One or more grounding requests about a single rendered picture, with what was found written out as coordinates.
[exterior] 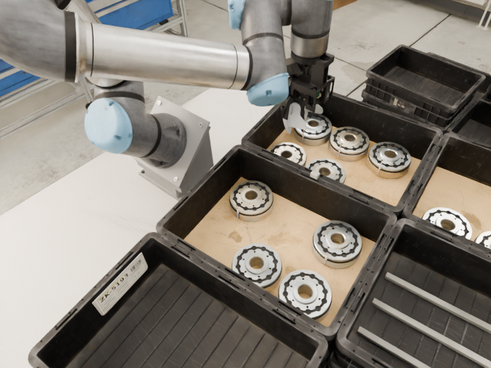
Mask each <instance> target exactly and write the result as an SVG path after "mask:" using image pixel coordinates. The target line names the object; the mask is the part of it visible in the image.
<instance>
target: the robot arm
mask: <svg viewBox="0 0 491 368"><path fill-rule="evenodd" d="M333 4H334V0H228V10H229V24H230V27H231V29H233V30H238V31H241V37H242V44H243V45H235V44H230V43H225V42H216V41H210V40H205V39H196V38H191V37H182V36H177V35H171V34H163V33H157V32H152V31H143V30H138V29H133V28H124V27H118V26H109V25H105V24H102V22H101V21H100V20H99V19H98V17H97V16H96V15H95V13H94V12H93V10H92V9H91V8H90V7H89V5H88V4H87V2H86V1H85V0H0V59H1V60H3V61H5V62H7V63H8V64H10V65H12V66H14V67H16V68H18V69H20V70H22V71H25V72H28V73H30V74H33V75H35V76H38V77H42V78H45V79H49V80H55V81H61V82H70V83H77V82H78V81H79V80H81V79H82V78H83V77H87V78H88V79H89V80H90V81H91V82H92V83H93V84H94V100H95V101H93V102H92V103H91V104H90V106H89V107H88V112H87V113H86V114H85V132H86V134H87V136H88V138H89V140H90V141H91V143H92V144H94V145H95V146H96V147H97V148H99V149H101V150H106V151H107V152H109V153H114V154H122V155H126V156H134V157H138V158H140V159H141V160H143V161H144V162H145V163H146V164H148V165H150V166H152V167H156V168H160V169H165V168H168V167H171V166H173V165H174V164H176V163H177V162H178V161H179V160H180V158H181V157H182V155H183V153H184V151H185V149H186V143H187V134H186V129H185V126H184V125H183V123H182V121H181V120H180V119H179V118H177V117H175V116H174V115H171V114H168V113H163V112H161V113H154V114H148V113H146V112H145V96H144V83H143V82H150V83H164V84H173V85H188V86H197V87H205V88H220V89H228V90H236V91H247V92H246V96H247V97H248V102H249V103H250V104H252V105H255V106H258V107H268V106H273V105H276V104H280V103H281V117H282V118H283V124H284V126H285V129H286V131H287V133H288V134H291V132H292V127H293V128H297V129H305V127H306V122H305V120H306V118H307V115H308V112H314V113H318V114H322V113H323V109H322V107H320V106H319V104H320V103H321V102H323V103H325V102H326V101H327V100H328V99H329V97H331V98H332V94H333V88H334V84H335V77H333V76H332V75H329V74H328V71H329V65H330V64H331V63H332V62H334V58H335V56H334V55H332V54H329V53H327V48H328V42H329V36H330V26H331V20H332V10H333ZM289 25H292V27H291V38H290V49H291V58H287V59H286V56H285V49H284V42H283V29H282V26H289ZM289 76H290V77H289ZM331 83H332V89H331V92H330V86H331ZM294 99H295V101H298V102H299V103H300V104H298V103H297V102H294Z"/></svg>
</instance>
